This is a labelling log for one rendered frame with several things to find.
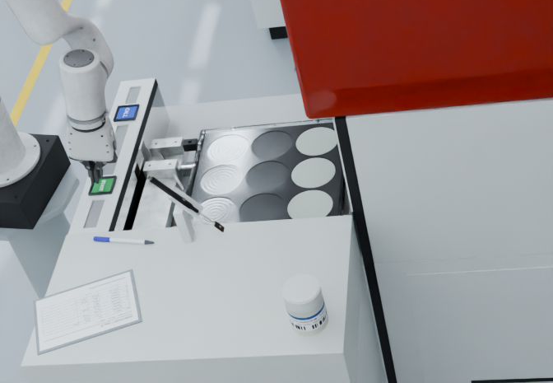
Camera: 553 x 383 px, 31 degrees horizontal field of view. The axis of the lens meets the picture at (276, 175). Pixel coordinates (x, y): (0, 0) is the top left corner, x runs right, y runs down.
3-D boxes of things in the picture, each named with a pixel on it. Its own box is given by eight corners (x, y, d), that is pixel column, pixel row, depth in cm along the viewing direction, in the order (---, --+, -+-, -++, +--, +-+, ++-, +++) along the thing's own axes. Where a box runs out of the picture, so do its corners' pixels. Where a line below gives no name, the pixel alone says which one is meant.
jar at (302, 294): (329, 306, 190) (321, 272, 183) (327, 336, 184) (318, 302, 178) (293, 308, 191) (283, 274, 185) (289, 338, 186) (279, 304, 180)
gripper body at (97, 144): (114, 106, 218) (119, 146, 226) (67, 103, 219) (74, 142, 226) (106, 129, 212) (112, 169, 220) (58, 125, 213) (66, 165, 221)
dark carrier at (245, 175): (346, 123, 240) (345, 120, 239) (337, 226, 215) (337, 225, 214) (206, 135, 247) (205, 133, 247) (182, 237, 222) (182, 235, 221)
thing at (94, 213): (169, 119, 267) (155, 77, 258) (126, 276, 227) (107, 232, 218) (136, 122, 269) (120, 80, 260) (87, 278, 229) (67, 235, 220)
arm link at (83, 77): (75, 91, 218) (60, 118, 212) (67, 40, 209) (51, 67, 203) (113, 96, 217) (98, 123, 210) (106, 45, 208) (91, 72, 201)
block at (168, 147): (185, 145, 248) (183, 136, 246) (183, 154, 245) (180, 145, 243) (155, 147, 249) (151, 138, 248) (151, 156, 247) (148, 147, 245)
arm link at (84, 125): (112, 97, 217) (113, 109, 219) (71, 95, 217) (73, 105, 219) (103, 123, 211) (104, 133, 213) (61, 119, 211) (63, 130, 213)
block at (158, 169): (180, 167, 242) (177, 157, 240) (178, 176, 240) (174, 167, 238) (148, 170, 244) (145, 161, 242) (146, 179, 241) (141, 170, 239)
